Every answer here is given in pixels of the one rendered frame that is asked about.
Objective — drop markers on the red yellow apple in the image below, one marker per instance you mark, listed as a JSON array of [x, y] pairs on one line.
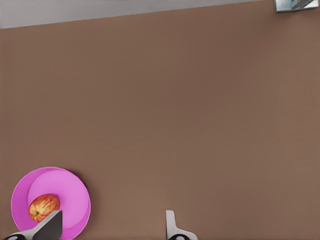
[[43, 203]]

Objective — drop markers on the pink plate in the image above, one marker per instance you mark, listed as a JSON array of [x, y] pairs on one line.
[[72, 197]]

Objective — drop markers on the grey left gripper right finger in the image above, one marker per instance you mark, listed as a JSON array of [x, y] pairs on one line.
[[170, 225]]

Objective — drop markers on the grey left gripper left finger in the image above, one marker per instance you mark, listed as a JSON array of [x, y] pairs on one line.
[[48, 227]]

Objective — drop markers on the silver frame post foot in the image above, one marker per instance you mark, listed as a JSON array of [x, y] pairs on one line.
[[295, 5]]

